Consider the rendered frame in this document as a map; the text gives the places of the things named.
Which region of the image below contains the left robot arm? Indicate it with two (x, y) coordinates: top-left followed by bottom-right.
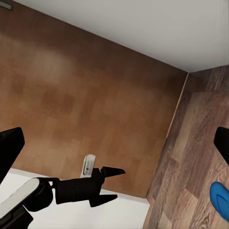
(0, 155), (125, 229)

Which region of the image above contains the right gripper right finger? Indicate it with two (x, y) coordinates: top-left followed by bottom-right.
(214, 127), (229, 165)

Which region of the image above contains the sandal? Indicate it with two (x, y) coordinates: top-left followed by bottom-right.
(209, 182), (229, 222)

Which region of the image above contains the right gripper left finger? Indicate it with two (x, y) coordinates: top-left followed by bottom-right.
(0, 127), (25, 184)

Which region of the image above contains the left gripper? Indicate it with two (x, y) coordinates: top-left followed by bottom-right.
(72, 166), (125, 208)

